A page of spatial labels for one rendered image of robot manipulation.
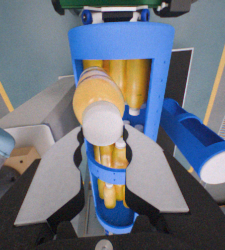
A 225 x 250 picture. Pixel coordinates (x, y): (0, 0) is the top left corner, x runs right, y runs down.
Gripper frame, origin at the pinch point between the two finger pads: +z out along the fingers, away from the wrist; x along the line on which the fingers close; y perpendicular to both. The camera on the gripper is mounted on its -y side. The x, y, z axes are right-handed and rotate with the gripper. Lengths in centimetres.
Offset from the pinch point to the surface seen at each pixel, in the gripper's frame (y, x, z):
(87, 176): 131, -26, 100
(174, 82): 26, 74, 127
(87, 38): -8.4, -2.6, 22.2
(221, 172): 59, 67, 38
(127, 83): 3.2, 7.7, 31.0
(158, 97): 5.2, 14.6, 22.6
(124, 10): -16.0, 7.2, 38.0
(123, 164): 32.1, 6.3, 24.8
